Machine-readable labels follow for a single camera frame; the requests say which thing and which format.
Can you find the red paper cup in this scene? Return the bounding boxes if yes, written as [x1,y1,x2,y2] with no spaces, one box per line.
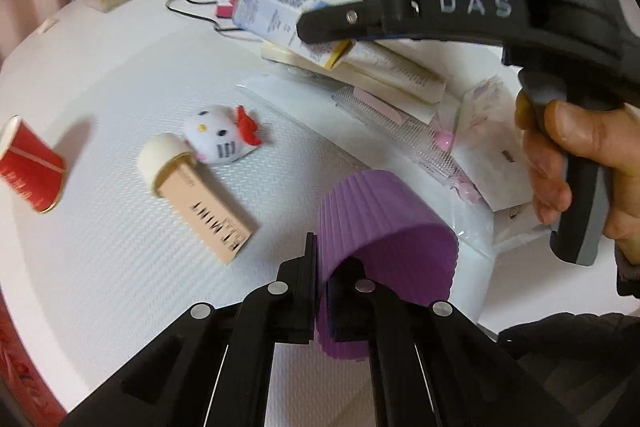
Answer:
[0,114,67,214]

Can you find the purple silicone cup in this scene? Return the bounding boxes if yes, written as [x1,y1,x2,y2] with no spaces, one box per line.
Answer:
[315,170,460,360]

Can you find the clear textured table mat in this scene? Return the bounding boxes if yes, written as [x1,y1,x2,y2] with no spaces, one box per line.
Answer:
[0,72,496,427]

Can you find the white cat plush toy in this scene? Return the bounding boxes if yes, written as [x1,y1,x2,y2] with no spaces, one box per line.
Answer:
[182,104,263,165]

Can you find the person's right hand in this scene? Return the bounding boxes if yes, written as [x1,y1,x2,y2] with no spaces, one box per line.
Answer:
[515,93,640,265]

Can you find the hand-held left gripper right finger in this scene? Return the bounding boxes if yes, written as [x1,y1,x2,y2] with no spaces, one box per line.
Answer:
[327,257,581,427]

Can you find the person's dark jacket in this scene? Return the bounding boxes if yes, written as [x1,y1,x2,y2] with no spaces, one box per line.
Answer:
[497,311,640,427]

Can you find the black power cable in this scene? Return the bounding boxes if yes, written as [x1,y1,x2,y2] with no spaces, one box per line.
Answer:
[166,0,263,42]

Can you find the beige box with white cap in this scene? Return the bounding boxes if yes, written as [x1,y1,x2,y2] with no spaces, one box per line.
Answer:
[137,133,259,266]

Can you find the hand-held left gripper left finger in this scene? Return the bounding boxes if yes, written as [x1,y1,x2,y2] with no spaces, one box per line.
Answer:
[62,232,321,427]

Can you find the blue white carton box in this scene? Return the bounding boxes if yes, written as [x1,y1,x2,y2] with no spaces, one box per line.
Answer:
[232,0,351,68]

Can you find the open book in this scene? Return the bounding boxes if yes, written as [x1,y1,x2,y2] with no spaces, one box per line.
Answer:
[260,38,447,124]

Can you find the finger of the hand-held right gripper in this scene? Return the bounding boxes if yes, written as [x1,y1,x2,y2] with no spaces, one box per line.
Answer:
[296,0,379,46]

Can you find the red printed blanket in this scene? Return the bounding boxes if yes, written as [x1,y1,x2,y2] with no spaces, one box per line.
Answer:
[0,292,67,420]

